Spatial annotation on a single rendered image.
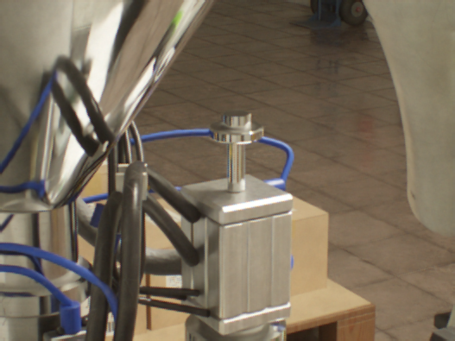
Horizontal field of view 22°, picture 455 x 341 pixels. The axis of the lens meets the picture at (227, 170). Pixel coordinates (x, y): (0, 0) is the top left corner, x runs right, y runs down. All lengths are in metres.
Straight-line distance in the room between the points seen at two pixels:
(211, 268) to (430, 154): 0.90
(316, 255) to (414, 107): 2.29
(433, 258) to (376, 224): 0.41
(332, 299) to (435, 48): 2.39
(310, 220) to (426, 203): 2.08
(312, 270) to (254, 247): 3.09
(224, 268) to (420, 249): 3.94
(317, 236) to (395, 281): 0.63
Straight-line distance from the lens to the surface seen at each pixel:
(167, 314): 3.49
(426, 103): 1.44
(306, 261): 3.71
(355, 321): 3.67
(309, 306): 3.66
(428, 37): 1.35
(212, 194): 0.64
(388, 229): 4.77
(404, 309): 4.04
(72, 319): 0.58
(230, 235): 0.63
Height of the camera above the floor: 1.61
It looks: 17 degrees down
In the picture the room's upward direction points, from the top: straight up
